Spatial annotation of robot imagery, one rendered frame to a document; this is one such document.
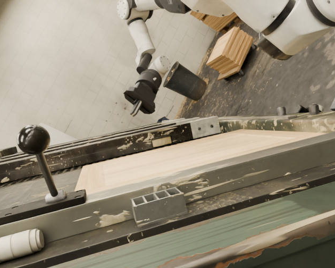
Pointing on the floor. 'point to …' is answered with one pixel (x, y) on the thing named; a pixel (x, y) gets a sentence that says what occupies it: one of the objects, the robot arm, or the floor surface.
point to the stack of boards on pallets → (215, 23)
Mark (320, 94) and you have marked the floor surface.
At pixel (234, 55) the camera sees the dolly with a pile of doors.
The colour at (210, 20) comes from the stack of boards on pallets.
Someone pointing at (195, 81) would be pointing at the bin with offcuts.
